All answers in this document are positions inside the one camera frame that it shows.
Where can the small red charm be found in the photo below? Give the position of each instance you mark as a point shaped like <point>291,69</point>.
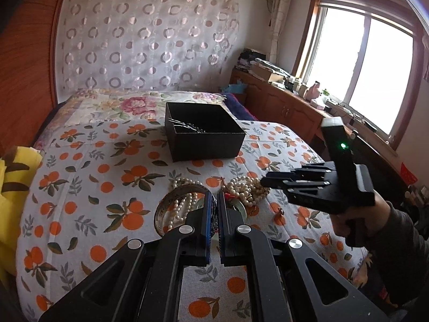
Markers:
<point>279,213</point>

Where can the orange print bed sheet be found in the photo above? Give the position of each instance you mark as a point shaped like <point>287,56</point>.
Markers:
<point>83,191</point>

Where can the floral quilt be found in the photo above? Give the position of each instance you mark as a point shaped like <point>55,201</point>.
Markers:
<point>134,104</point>

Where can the window with wooden frame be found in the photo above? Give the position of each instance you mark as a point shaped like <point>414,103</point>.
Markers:
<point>365,60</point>

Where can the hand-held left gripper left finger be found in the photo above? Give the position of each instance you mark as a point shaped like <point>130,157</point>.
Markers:
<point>208,214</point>

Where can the black square box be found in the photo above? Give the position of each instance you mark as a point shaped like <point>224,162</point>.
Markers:
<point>207,144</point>

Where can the wooden wardrobe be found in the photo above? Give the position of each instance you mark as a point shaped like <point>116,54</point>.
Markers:
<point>26,57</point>

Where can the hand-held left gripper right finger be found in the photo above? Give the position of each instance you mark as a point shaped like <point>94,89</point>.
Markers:
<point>221,223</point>

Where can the purple blanket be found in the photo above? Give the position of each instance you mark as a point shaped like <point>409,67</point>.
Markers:
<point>236,105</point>

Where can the circle pattern curtain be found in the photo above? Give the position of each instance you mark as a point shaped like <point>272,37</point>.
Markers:
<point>144,37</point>

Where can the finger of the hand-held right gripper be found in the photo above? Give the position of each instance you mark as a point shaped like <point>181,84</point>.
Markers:
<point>318,168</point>
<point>301,182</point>

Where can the yellow plush toy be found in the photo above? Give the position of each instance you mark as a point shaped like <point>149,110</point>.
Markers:
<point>13,187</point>

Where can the long wooden cabinet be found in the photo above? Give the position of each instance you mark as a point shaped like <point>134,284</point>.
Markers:
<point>288,107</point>

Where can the pile of books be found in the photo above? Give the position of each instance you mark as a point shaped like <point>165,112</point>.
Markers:
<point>249,60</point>

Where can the white window curtain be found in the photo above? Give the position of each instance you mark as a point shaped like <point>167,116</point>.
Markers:
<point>283,20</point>

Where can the cardboard box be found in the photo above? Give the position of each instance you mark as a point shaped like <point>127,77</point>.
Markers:
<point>268,72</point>

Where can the silver bangle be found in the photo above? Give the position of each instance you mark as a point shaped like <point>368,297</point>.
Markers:
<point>160,212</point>

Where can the person's right hand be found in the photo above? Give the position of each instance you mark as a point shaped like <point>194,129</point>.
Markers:
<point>378,213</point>

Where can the teal cloth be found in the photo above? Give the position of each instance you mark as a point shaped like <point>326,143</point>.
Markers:
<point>238,88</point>

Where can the tissue box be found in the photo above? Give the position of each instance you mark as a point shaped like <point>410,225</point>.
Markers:
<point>317,104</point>

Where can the red paper tag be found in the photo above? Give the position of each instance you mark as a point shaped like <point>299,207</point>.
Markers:
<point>408,173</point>

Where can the pink figurine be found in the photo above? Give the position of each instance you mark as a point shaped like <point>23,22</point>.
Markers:
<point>315,90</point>

